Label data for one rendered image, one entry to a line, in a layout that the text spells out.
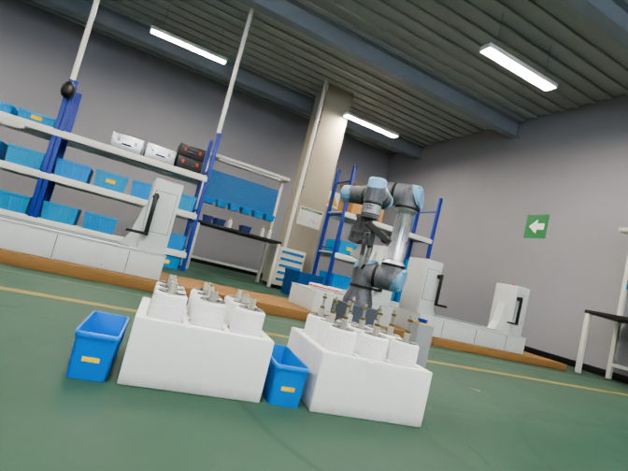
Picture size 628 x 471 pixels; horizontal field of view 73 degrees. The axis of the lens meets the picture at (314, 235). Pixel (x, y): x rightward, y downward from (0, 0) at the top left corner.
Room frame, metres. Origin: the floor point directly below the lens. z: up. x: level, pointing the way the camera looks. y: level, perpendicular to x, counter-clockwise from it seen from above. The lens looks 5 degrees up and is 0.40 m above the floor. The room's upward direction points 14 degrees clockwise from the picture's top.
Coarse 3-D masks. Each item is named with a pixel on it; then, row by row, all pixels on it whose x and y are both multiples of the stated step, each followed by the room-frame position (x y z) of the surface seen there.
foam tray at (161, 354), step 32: (160, 320) 1.18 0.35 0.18; (128, 352) 1.15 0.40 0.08; (160, 352) 1.17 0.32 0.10; (192, 352) 1.20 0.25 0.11; (224, 352) 1.23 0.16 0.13; (256, 352) 1.25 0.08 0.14; (128, 384) 1.15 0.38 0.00; (160, 384) 1.18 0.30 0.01; (192, 384) 1.21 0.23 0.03; (224, 384) 1.23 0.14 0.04; (256, 384) 1.26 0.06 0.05
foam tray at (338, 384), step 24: (312, 336) 1.55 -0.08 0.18; (312, 360) 1.38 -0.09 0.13; (336, 360) 1.32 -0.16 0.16; (360, 360) 1.34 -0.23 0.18; (384, 360) 1.44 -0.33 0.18; (312, 384) 1.33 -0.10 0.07; (336, 384) 1.33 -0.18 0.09; (360, 384) 1.35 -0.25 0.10; (384, 384) 1.37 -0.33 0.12; (408, 384) 1.40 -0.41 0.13; (312, 408) 1.31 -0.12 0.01; (336, 408) 1.33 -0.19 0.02; (360, 408) 1.35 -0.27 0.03; (384, 408) 1.38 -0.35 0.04; (408, 408) 1.40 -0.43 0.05
